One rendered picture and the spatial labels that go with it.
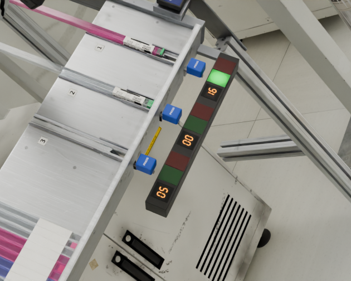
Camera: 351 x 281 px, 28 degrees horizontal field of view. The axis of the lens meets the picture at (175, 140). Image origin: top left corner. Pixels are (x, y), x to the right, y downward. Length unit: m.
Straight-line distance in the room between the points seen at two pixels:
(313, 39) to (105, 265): 0.72
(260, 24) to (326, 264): 1.04
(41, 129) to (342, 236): 0.88
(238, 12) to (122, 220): 1.17
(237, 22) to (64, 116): 1.41
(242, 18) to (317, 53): 0.85
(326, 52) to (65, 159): 0.78
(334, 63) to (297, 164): 0.43
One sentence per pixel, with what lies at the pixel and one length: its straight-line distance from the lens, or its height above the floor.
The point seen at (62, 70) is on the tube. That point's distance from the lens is 1.31.
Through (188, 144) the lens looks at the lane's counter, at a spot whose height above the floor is 0.65.
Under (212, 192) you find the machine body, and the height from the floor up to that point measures 0.28.
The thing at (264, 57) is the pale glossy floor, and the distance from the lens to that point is 2.58.
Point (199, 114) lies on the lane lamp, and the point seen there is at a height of 0.66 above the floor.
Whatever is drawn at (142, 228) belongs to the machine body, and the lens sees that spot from 1.62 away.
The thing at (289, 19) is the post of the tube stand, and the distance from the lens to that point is 1.68.
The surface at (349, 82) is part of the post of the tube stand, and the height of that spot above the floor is 0.23.
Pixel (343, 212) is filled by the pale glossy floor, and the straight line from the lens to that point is 1.87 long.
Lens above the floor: 1.29
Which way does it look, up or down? 30 degrees down
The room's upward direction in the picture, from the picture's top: 47 degrees counter-clockwise
